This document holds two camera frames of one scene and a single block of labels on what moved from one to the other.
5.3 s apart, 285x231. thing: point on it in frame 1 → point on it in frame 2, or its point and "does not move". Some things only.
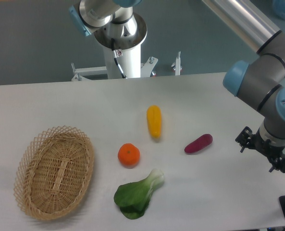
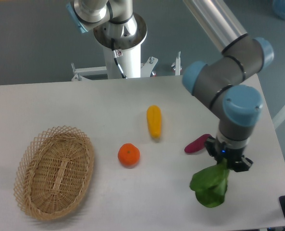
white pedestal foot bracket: [146, 69] does not move
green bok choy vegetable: [133, 198] → [210, 184]
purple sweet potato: [198, 143] does not move
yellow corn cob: [154, 120] does not move
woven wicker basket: [54, 173] does not move
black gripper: [246, 138] → [231, 154]
